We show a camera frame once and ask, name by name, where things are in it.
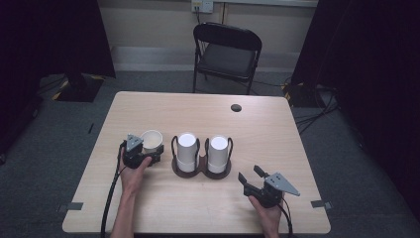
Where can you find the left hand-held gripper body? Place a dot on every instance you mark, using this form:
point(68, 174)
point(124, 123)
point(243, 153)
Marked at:
point(134, 153)

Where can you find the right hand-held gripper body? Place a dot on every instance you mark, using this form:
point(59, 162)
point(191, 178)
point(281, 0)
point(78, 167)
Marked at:
point(274, 190)

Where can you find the single white paper cup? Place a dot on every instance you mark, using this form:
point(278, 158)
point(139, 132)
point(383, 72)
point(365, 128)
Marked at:
point(152, 140)

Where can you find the stack of white paper cups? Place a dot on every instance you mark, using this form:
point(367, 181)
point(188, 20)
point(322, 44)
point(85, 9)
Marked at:
point(187, 152)
point(218, 153)

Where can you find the dark brown cup holder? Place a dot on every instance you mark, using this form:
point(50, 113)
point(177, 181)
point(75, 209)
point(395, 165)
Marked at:
point(202, 172)

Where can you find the person's left hand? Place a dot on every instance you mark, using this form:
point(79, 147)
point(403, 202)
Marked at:
point(132, 178)

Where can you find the person's right hand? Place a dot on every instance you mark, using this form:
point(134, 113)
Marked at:
point(270, 216)

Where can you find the grey tape strip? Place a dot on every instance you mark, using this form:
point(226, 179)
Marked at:
point(322, 204)
point(71, 207)

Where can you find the black table grommet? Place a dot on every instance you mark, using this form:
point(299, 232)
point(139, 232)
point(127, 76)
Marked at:
point(236, 107)

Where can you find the black stand base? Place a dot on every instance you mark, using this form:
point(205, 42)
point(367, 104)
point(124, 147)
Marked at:
point(300, 94)
point(79, 87)

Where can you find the black folding chair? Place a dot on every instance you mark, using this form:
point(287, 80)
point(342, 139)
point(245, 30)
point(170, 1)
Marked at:
point(226, 59)

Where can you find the dark curtain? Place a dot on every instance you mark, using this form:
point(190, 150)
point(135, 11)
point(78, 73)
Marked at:
point(49, 49)
point(373, 82)

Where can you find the white wall socket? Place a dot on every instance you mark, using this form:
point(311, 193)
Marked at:
point(202, 6)

